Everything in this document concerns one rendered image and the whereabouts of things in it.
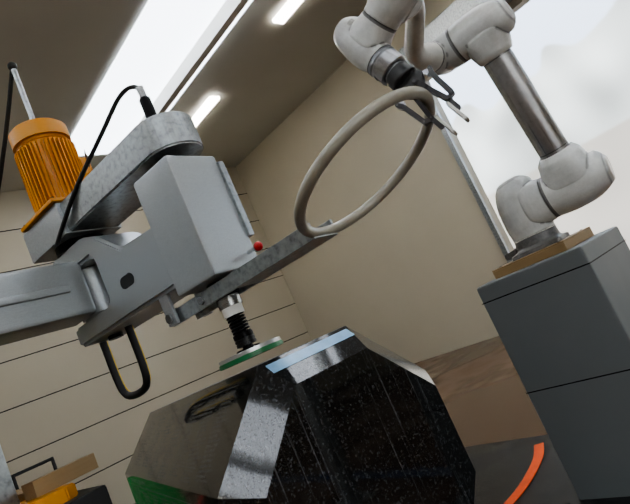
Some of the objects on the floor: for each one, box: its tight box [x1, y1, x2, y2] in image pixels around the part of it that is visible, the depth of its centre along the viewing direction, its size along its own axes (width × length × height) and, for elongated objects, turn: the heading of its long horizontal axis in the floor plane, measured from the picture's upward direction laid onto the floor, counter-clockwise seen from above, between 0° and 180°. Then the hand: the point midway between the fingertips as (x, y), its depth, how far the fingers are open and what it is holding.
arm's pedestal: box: [477, 226, 630, 504], centre depth 190 cm, size 50×50×80 cm
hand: (452, 118), depth 135 cm, fingers closed on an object, 3 cm apart
